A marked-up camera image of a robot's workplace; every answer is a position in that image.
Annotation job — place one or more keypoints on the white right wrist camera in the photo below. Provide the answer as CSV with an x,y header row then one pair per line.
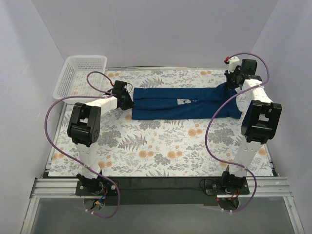
x,y
232,63

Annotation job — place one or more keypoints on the floral table cloth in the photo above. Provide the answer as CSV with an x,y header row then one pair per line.
x,y
128,147

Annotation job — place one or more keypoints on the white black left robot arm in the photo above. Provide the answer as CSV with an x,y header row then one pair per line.
x,y
84,129

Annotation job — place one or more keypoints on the white plastic basket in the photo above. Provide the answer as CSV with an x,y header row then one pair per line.
x,y
80,77

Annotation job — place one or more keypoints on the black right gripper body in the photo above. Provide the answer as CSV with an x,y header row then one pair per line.
x,y
230,79

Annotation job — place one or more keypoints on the aluminium frame rail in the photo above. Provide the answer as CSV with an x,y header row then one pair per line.
x,y
68,187

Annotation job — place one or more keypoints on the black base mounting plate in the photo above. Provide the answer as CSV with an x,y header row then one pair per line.
x,y
159,190

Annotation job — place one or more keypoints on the blue printed t-shirt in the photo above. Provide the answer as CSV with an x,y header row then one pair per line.
x,y
179,103

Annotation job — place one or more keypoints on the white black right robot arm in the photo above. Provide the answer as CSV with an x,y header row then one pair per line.
x,y
259,124

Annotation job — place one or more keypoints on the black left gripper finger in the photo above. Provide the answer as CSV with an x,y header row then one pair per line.
x,y
121,104
128,102

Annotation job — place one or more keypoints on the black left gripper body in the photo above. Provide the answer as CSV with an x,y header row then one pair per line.
x,y
127,101

